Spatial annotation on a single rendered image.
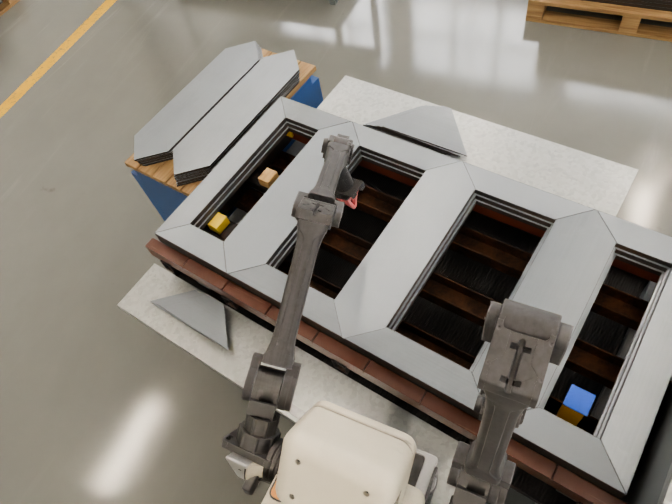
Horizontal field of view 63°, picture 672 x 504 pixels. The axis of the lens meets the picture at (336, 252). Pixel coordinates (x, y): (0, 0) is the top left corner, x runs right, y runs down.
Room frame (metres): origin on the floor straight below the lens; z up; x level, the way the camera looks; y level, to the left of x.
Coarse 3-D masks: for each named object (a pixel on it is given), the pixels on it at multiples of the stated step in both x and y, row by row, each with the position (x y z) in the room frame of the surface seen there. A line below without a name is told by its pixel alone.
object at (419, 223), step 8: (400, 208) 1.07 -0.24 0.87; (408, 208) 1.06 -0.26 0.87; (400, 216) 1.04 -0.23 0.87; (408, 216) 1.03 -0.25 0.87; (416, 216) 1.02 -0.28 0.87; (424, 216) 1.01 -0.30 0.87; (400, 224) 1.01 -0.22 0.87; (408, 224) 1.00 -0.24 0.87; (416, 224) 0.99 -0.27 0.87; (424, 224) 0.98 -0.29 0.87; (432, 224) 0.98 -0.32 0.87; (440, 224) 0.97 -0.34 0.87; (448, 224) 0.96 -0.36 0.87; (416, 232) 0.96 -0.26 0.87; (424, 232) 0.96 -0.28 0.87; (432, 232) 0.95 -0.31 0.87; (440, 232) 0.94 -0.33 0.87; (432, 240) 0.92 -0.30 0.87; (440, 240) 0.91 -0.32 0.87
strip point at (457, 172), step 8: (432, 168) 1.20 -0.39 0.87; (440, 168) 1.19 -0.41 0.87; (448, 168) 1.18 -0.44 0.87; (456, 168) 1.17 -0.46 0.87; (464, 168) 1.16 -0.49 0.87; (448, 176) 1.14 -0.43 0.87; (456, 176) 1.14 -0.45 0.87; (464, 176) 1.13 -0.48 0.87; (464, 184) 1.10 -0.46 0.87; (472, 184) 1.09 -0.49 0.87
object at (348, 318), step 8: (336, 304) 0.79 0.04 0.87; (344, 312) 0.76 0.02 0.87; (352, 312) 0.75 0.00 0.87; (344, 320) 0.73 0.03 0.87; (352, 320) 0.73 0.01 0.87; (360, 320) 0.72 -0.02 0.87; (368, 320) 0.71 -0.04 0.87; (352, 328) 0.70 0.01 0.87; (360, 328) 0.69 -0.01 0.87; (368, 328) 0.69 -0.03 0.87; (376, 328) 0.68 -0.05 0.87
